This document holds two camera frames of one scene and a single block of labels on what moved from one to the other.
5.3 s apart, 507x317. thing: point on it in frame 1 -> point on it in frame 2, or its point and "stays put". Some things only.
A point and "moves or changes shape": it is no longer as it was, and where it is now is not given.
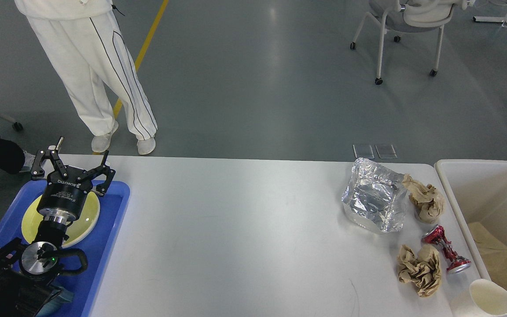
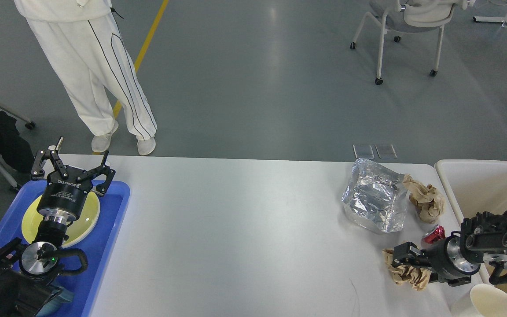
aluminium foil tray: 374,197 stays put
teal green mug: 55,307 stays put
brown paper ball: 427,204 stays put
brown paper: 422,270 moves or changes shape
